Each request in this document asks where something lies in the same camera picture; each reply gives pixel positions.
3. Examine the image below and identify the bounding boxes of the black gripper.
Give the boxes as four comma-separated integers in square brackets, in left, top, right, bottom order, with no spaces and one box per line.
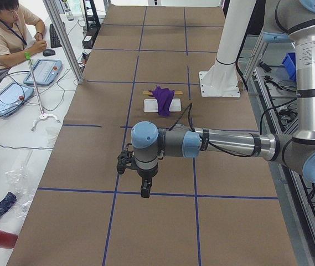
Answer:
[137,166,158,198]

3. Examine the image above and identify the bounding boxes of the purple microfibre towel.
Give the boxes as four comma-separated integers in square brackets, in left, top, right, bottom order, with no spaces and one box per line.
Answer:
[149,86,175,117]

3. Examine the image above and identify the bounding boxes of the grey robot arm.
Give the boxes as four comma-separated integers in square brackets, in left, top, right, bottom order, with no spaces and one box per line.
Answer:
[128,1,315,198]

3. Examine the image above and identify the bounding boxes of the white towel rack tray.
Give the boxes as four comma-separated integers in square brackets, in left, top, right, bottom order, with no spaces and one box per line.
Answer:
[143,99,182,112]

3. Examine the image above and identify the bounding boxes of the outer wooden rack rod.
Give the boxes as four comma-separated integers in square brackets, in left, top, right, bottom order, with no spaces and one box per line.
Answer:
[142,90,183,96]

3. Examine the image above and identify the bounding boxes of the crumpled clear plastic wrap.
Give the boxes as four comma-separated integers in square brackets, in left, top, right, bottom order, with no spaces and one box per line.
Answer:
[5,150,36,220]

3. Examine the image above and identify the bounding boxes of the far blue teach pendant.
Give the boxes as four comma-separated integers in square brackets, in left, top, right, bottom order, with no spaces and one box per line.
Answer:
[33,59,63,86]

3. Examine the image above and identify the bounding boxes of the blue teach pendant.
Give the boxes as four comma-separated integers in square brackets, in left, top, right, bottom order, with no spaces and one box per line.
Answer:
[33,59,63,86]
[0,82,34,117]

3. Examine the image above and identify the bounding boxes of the near blue teach pendant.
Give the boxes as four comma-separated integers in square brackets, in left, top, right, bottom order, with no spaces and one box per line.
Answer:
[0,82,34,117]

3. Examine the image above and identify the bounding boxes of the black computer mouse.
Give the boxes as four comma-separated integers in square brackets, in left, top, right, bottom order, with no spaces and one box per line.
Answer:
[42,49,56,57]

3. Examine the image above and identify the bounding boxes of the black keyboard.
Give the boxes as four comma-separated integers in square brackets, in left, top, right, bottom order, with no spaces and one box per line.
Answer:
[49,23,61,48]

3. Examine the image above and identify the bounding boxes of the metal reacher grabber stick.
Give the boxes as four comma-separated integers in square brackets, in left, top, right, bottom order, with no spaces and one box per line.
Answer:
[24,52,60,132]

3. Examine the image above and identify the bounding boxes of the blue plastic storage bin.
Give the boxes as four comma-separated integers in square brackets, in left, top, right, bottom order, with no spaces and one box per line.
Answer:
[282,52,296,81]

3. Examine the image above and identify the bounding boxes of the seated man beige shirt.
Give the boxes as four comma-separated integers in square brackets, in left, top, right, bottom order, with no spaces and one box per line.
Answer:
[0,0,47,70]

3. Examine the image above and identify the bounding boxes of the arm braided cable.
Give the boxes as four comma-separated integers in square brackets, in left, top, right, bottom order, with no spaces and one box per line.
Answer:
[123,103,254,158]

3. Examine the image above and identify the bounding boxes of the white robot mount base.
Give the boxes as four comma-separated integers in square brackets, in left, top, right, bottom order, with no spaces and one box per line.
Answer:
[199,0,256,98]

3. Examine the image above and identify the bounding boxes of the aluminium frame post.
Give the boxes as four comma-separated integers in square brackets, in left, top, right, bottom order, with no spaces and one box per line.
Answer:
[43,0,84,84]

